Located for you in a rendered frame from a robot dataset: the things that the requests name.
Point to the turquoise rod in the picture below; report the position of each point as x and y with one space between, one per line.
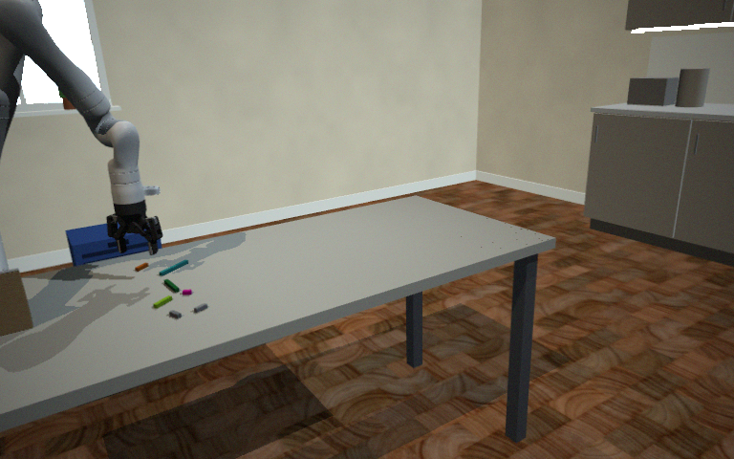
173 268

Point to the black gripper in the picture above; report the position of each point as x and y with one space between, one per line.
138 221

